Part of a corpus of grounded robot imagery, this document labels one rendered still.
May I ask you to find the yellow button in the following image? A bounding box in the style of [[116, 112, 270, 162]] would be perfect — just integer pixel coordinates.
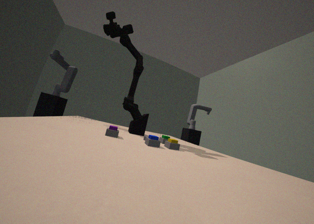
[[164, 138, 180, 150]]

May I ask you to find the green button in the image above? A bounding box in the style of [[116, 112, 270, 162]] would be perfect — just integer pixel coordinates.
[[159, 135, 170, 144]]

